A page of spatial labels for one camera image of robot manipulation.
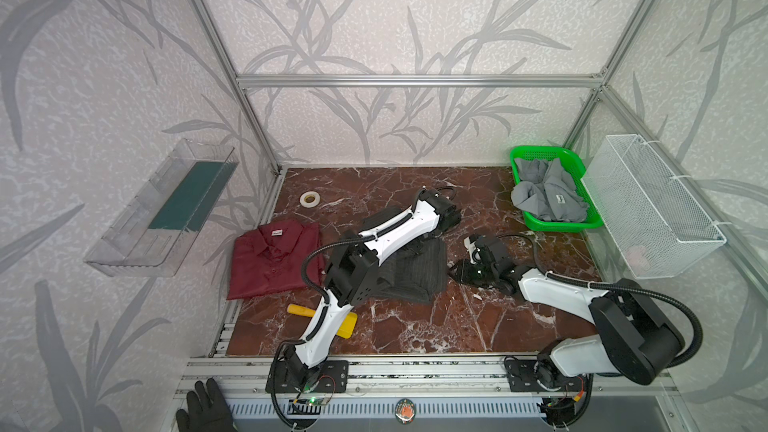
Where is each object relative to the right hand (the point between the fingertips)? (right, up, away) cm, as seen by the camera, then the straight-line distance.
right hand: (450, 263), depth 90 cm
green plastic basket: (+50, +32, +22) cm, 63 cm away
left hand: (-16, +8, -4) cm, 18 cm away
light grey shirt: (+36, +22, +12) cm, 44 cm away
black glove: (-60, -30, -22) cm, 70 cm away
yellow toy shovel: (-30, -16, -9) cm, 35 cm away
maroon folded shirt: (-55, +1, +4) cm, 55 cm away
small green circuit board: (-36, -29, -19) cm, 50 cm away
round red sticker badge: (-14, -30, -20) cm, 39 cm away
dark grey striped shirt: (-10, -4, +1) cm, 11 cm away
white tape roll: (-49, +17, +19) cm, 55 cm away
